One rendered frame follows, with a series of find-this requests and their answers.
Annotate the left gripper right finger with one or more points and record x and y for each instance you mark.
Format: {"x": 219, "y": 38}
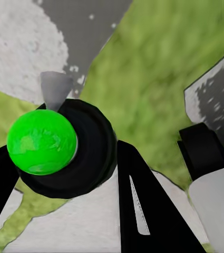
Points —
{"x": 169, "y": 232}

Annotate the insectifuge atomizer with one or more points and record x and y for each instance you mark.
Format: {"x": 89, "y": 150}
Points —
{"x": 66, "y": 147}

